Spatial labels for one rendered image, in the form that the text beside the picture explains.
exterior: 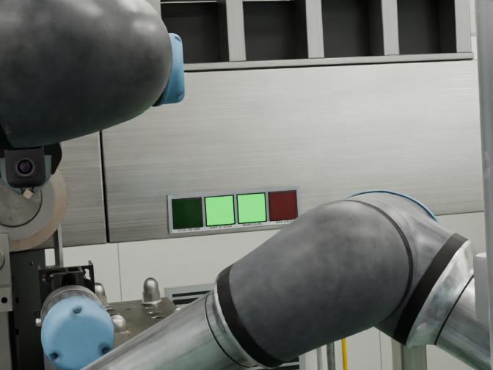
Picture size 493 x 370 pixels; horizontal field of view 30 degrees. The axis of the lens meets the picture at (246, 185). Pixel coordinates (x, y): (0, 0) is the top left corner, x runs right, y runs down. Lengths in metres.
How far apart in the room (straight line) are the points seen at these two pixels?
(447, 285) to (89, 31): 0.42
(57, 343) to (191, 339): 0.25
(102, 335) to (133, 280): 3.04
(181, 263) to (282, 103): 2.41
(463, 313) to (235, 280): 0.21
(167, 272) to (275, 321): 3.32
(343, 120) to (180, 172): 0.33
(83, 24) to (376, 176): 1.27
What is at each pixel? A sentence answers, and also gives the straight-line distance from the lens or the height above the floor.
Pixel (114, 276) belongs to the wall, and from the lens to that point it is 4.03.
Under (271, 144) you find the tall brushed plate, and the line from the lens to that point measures 1.70.
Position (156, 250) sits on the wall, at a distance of 4.04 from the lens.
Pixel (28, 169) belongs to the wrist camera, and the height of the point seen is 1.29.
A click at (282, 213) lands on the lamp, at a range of 1.71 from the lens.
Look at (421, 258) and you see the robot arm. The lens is 0.83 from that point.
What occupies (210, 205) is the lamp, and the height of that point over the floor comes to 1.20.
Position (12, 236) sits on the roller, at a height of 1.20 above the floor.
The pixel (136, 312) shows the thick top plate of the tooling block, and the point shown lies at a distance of 1.59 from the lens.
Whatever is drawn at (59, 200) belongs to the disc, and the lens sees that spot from 1.32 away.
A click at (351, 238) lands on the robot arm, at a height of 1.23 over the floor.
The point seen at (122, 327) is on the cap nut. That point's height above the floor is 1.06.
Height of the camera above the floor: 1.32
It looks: 3 degrees down
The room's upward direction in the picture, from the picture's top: 3 degrees counter-clockwise
